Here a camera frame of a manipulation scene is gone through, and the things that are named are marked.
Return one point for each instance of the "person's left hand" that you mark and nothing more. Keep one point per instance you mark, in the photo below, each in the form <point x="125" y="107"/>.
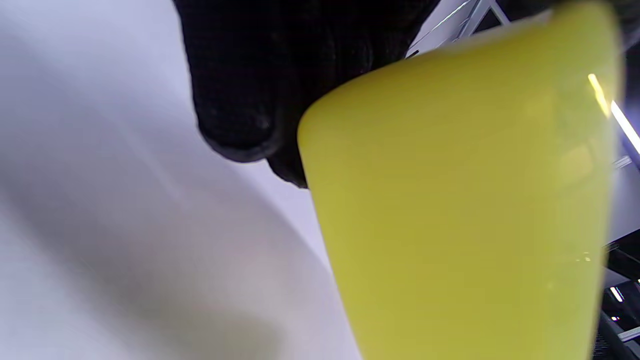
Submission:
<point x="275" y="60"/>

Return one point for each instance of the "yellow plastic food container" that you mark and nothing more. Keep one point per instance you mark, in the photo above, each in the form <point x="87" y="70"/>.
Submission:
<point x="460" y="200"/>

